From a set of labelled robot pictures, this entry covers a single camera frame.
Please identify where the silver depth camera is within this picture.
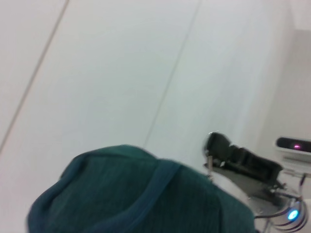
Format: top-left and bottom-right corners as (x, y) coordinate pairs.
(275, 136), (311, 164)

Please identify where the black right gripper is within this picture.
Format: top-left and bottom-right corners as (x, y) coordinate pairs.
(207, 132), (284, 182)

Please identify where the dark teal insulated lunch bag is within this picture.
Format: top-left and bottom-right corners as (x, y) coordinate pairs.
(25, 144), (256, 233)

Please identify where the grey right gripper cable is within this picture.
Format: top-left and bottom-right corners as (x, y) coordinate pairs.
(298, 174), (307, 196)

